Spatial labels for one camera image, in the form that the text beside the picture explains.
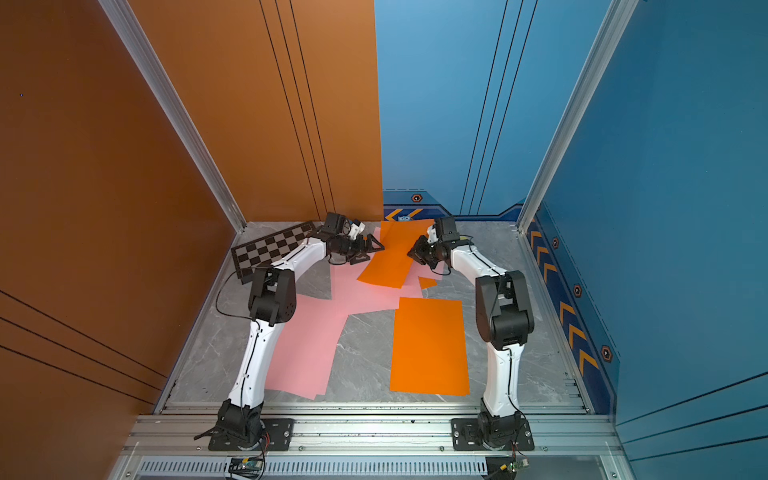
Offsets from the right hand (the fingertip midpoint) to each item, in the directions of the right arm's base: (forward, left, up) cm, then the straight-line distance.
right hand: (408, 251), depth 98 cm
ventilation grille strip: (-57, +22, -11) cm, 62 cm away
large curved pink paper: (-25, +32, -15) cm, 43 cm away
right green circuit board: (-57, -22, -12) cm, 62 cm away
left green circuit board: (-57, +40, -13) cm, 71 cm away
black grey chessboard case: (+6, +52, -6) cm, 53 cm away
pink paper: (-10, +19, -12) cm, 25 cm away
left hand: (+6, +10, -4) cm, 13 cm away
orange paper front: (-1, +6, -6) cm, 8 cm away
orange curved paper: (-4, -7, -11) cm, 14 cm away
